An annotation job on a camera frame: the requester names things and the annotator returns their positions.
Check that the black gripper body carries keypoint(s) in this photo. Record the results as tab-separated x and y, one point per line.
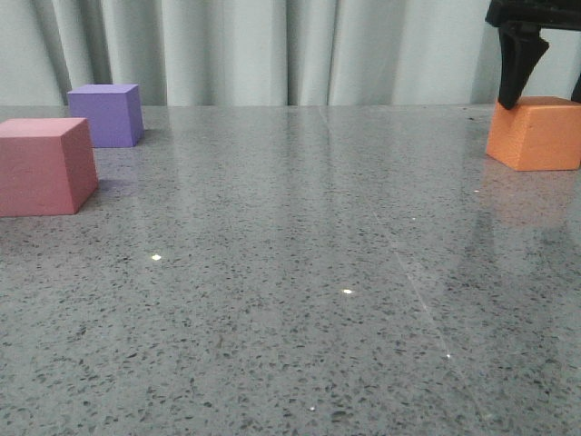
556	14

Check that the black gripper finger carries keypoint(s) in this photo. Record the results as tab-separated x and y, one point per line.
521	48
576	93

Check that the orange foam cube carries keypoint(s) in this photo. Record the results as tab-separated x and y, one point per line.
540	133

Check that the pale green curtain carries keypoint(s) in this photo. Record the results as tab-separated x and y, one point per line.
186	53

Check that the purple foam cube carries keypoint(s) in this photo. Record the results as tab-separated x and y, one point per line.
113	111

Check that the pink foam cube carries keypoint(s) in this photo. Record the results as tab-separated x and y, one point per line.
47	166

